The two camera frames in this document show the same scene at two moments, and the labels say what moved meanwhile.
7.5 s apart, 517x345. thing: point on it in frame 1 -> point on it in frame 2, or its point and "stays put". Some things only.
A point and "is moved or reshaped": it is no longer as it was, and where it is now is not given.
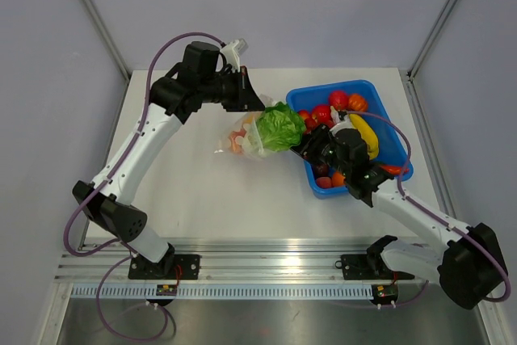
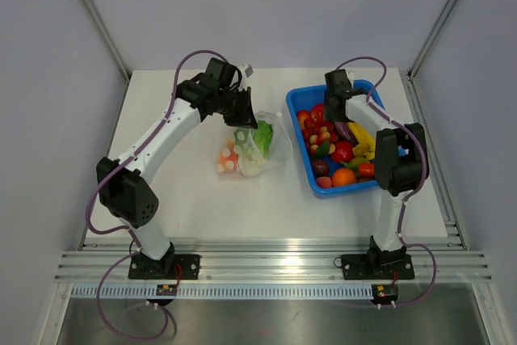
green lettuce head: (279, 128) is moved or reshaped
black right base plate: (357, 267) stays put
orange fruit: (338, 179) stays put
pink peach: (235, 147) -> (228, 157)
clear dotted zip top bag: (243, 138) is moved or reshaped
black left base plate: (169, 267) stays put
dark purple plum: (321, 170) stays put
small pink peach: (324, 182) stays put
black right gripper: (312, 141) -> (328, 112)
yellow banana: (367, 135) stays put
